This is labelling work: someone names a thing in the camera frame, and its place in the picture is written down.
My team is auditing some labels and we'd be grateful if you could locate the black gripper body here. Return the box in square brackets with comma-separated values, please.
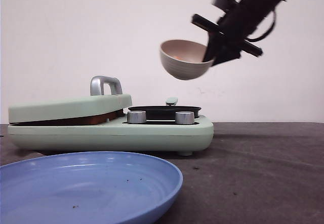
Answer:
[191, 0, 263, 57]

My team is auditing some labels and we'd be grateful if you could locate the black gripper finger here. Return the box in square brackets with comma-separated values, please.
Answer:
[212, 41, 241, 66]
[203, 32, 223, 62]

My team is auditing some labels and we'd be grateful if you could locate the beige ribbed bowl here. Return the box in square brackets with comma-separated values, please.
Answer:
[159, 40, 213, 80]

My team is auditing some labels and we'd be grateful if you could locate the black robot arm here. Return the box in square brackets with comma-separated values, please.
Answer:
[191, 0, 286, 65]

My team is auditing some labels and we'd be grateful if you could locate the mint green breakfast maker base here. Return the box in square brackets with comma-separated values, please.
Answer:
[8, 115, 214, 156]

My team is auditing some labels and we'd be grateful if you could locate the silver right knob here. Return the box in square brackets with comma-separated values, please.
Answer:
[175, 111, 195, 125]

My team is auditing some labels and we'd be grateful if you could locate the silver knob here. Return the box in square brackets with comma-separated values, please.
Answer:
[175, 111, 195, 125]
[127, 110, 146, 124]

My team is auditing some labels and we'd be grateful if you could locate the silver left knob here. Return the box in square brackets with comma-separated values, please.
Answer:
[127, 110, 146, 124]

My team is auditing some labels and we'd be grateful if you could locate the blue plate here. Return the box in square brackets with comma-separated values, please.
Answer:
[1, 152, 183, 223]

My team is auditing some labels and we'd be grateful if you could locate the black frying pan green handle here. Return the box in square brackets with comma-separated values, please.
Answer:
[128, 104, 201, 120]

